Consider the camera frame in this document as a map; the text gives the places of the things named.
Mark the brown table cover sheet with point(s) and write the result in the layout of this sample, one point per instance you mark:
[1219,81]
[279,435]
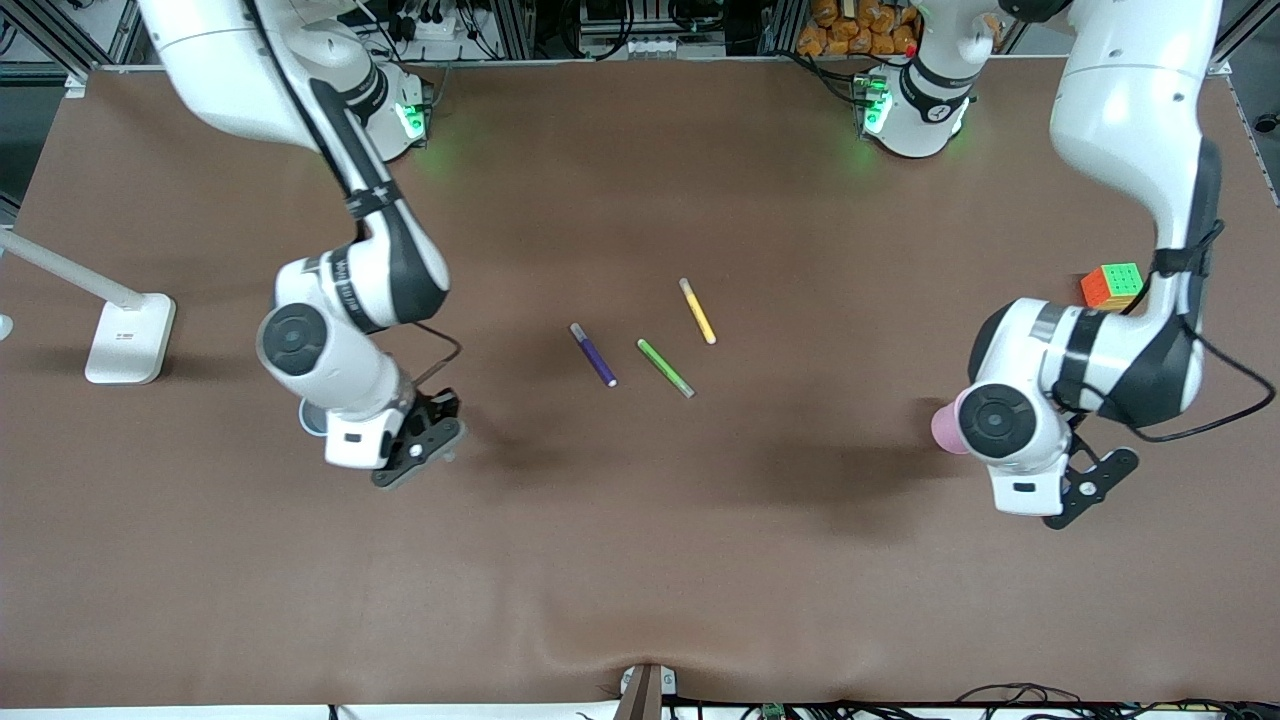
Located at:
[640,560]

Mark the black round caster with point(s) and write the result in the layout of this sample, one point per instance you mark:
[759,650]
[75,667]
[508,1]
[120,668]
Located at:
[1267,124]

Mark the aluminium frame profile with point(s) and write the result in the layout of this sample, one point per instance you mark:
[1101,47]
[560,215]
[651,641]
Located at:
[60,40]
[1235,50]

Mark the light blue plastic cup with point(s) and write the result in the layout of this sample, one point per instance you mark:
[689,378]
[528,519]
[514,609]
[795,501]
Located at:
[310,420]

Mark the white power strip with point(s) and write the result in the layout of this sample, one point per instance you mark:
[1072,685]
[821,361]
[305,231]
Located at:
[435,25]

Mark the background metal equipment rack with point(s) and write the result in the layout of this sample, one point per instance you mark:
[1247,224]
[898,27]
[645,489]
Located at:
[640,25]

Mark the purple marker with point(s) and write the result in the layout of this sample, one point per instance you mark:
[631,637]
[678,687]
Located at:
[594,356]

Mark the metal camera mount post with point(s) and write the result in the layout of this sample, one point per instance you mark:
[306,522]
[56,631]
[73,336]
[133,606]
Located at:
[645,695]

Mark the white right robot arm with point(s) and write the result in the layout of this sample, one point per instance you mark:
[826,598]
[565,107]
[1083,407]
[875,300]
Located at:
[330,360]

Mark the orange snack bag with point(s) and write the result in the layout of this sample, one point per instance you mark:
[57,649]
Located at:
[830,35]

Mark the pink plastic cup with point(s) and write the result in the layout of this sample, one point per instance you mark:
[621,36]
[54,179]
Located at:
[945,428]

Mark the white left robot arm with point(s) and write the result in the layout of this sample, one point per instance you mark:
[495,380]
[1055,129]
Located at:
[1120,110]

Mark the white desk lamp stand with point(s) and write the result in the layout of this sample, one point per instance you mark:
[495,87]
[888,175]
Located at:
[130,340]

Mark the green marker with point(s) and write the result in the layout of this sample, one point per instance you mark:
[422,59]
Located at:
[664,367]

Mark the yellow marker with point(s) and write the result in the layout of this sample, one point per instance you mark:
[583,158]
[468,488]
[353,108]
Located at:
[698,312]

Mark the colourful puzzle cube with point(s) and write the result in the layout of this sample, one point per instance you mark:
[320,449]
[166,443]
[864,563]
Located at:
[1112,282]

